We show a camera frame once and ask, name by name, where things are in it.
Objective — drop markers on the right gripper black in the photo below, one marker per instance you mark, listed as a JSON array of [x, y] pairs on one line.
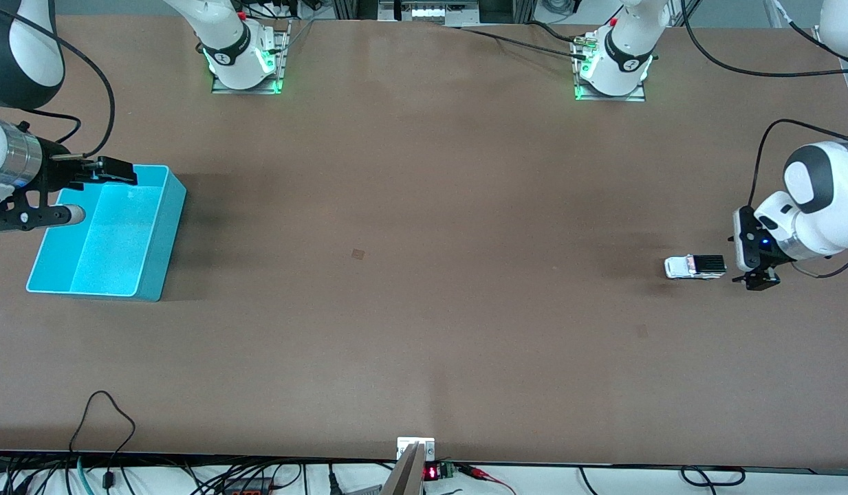
[[56, 171]]

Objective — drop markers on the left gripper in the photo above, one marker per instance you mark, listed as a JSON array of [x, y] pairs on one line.
[[772, 262]]

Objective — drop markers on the white jeep toy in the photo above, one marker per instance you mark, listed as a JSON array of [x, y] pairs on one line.
[[692, 267]]

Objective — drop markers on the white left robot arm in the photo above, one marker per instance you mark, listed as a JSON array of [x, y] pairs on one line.
[[822, 206]]

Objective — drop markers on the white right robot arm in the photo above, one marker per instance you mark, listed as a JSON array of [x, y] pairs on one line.
[[224, 41]]

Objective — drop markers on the turquoise plastic bin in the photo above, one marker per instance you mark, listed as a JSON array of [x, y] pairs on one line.
[[114, 240]]

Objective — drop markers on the black power strip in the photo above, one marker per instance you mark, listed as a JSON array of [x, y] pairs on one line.
[[248, 487]]

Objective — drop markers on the lit control box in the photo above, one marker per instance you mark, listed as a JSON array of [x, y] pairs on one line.
[[430, 12]]

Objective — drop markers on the red digit display module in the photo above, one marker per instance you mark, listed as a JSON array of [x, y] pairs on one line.
[[432, 472]]

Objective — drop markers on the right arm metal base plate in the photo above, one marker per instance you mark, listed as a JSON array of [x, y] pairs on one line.
[[283, 62]]

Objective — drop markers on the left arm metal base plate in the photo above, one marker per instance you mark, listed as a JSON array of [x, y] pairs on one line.
[[616, 98]]

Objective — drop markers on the white metal bracket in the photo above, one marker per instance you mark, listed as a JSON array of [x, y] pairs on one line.
[[429, 448]]

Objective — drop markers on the grey camera mount bar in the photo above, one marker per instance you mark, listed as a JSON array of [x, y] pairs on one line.
[[404, 478]]

